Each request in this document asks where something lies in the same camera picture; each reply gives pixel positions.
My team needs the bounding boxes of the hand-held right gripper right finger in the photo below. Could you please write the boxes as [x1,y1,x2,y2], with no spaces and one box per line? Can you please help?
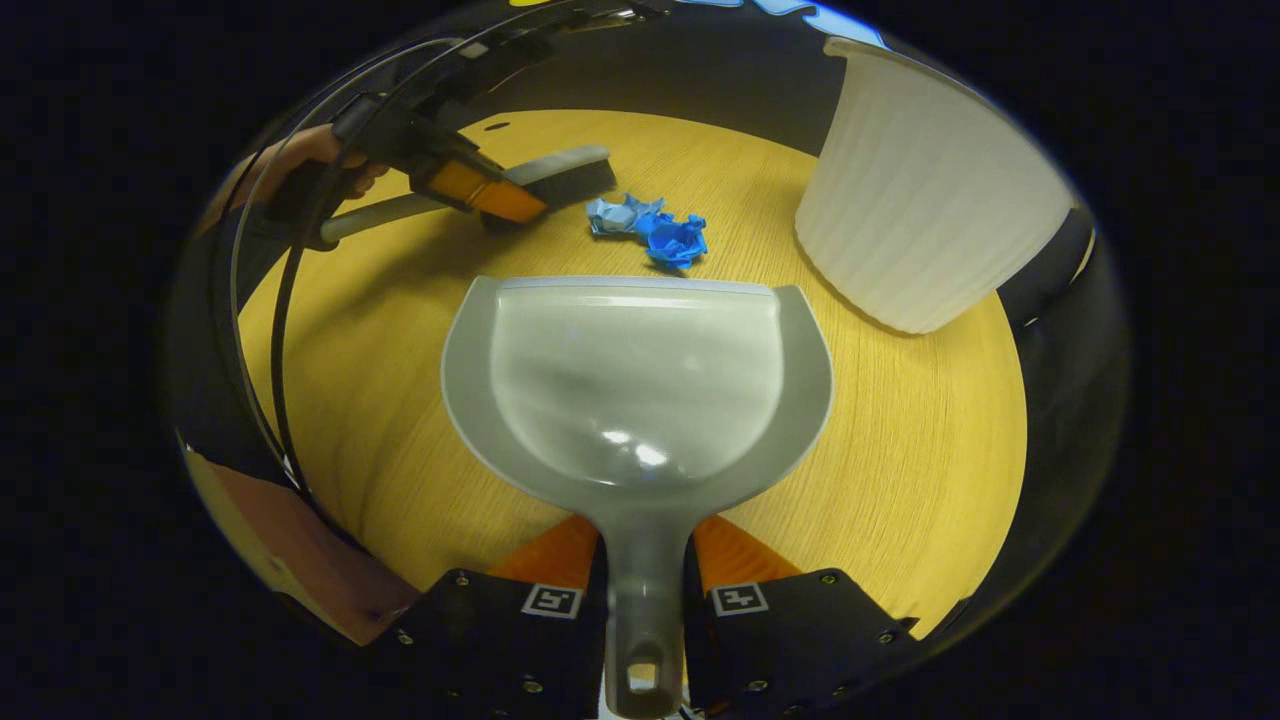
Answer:
[683,514,921,720]

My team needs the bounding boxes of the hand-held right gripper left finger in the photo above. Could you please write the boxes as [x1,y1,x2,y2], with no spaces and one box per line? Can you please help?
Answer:
[385,514,610,720]

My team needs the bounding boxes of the small grey broom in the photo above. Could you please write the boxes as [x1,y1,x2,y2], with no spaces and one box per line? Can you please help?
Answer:
[320,144,618,246]

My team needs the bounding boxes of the light blue paper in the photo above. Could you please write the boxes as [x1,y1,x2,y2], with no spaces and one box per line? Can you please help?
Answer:
[586,194,665,237]

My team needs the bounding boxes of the dark blue paper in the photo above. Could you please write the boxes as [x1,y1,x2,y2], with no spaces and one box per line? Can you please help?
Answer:
[636,212,709,271]

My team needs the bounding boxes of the grey plastic dustpan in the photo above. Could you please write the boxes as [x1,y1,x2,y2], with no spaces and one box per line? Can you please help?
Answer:
[441,275,835,720]

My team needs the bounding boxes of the white ribbed garbage bin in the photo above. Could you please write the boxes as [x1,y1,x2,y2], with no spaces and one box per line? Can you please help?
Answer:
[795,37,1076,335]

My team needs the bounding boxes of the thick black cable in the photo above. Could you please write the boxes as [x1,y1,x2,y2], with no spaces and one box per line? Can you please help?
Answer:
[268,140,351,501]

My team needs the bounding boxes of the thin grey cable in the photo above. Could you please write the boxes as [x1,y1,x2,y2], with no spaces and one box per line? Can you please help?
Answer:
[228,35,481,491]

